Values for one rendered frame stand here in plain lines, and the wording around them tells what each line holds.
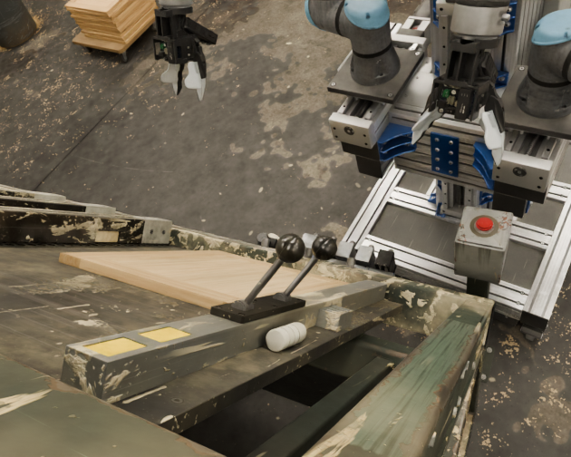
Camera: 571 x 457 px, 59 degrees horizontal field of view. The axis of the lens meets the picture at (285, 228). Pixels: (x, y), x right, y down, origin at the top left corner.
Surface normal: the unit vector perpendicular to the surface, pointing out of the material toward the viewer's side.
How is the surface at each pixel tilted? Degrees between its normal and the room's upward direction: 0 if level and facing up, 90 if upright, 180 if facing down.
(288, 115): 0
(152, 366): 90
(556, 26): 7
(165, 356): 90
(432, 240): 0
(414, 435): 57
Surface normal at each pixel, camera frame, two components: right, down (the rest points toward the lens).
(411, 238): -0.25, -0.56
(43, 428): 0.18, -0.98
